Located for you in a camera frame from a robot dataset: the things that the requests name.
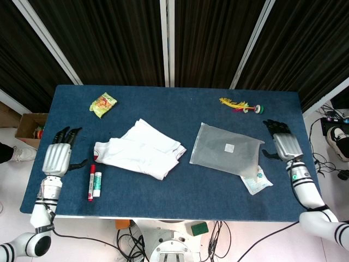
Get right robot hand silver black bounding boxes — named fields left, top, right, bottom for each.
left=262, top=118, right=304, bottom=161

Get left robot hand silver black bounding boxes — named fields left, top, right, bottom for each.
left=41, top=126, right=89, bottom=177

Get transparent plastic zip bag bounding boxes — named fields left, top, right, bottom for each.
left=188, top=122, right=266, bottom=178

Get white garment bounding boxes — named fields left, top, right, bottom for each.
left=93, top=118, right=188, bottom=181

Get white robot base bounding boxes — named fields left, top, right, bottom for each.
left=133, top=219, right=216, bottom=262

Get brown cardboard box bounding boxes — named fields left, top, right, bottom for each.
left=15, top=112, right=50, bottom=150

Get red marker pen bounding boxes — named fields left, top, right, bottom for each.
left=87, top=163, right=97, bottom=203

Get white wet wipes packet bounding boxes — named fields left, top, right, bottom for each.
left=239, top=164, right=274, bottom=196

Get white green glue stick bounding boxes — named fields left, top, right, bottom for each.
left=92, top=171, right=103, bottom=198

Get black electronics box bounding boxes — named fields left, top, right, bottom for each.
left=320, top=116, right=349, bottom=136

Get black and white sneaker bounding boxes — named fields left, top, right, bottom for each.
left=326, top=126, right=349, bottom=162

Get black trouser leg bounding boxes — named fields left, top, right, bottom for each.
left=0, top=144, right=15, bottom=165

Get colourful feather shuttlecock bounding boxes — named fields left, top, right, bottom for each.
left=218, top=97, right=266, bottom=115

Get yellow green snack packet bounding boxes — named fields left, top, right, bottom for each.
left=89, top=92, right=118, bottom=120

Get orange block under table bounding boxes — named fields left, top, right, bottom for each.
left=115, top=219, right=132, bottom=230

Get black curtain panel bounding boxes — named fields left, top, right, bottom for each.
left=235, top=0, right=349, bottom=113
left=0, top=0, right=75, bottom=113
left=174, top=0, right=264, bottom=89
left=28, top=0, right=166, bottom=87

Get green block on base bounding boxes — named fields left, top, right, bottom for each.
left=190, top=221, right=209, bottom=237

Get blue table mat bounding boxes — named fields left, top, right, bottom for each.
left=19, top=84, right=328, bottom=223

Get black tangled floor cables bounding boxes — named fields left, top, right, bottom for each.
left=310, top=103, right=349, bottom=173

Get white low frame rail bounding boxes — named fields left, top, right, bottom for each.
left=302, top=77, right=349, bottom=118
left=0, top=88, right=23, bottom=116

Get white slanted frame post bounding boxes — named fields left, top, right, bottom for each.
left=11, top=0, right=84, bottom=86
left=229, top=0, right=276, bottom=90

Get black floor cable bundle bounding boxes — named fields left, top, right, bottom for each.
left=53, top=228, right=150, bottom=262

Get black cables beside base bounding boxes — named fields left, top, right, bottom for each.
left=207, top=220, right=233, bottom=259

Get white centre frame post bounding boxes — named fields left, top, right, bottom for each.
left=159, top=0, right=176, bottom=88

